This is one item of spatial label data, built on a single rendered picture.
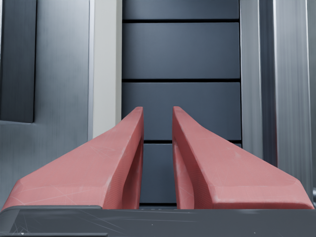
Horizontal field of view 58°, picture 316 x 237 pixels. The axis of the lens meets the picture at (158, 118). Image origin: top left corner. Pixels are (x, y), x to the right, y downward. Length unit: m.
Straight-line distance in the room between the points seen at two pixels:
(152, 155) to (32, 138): 0.11
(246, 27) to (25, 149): 0.19
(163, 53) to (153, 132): 0.05
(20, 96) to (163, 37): 0.11
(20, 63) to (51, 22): 0.05
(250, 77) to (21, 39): 0.16
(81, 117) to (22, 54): 0.06
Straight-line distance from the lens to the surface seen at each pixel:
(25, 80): 0.24
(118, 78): 0.15
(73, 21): 0.26
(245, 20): 0.20
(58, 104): 0.24
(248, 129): 0.19
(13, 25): 0.23
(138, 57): 0.18
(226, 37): 0.19
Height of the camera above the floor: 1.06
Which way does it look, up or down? 86 degrees down
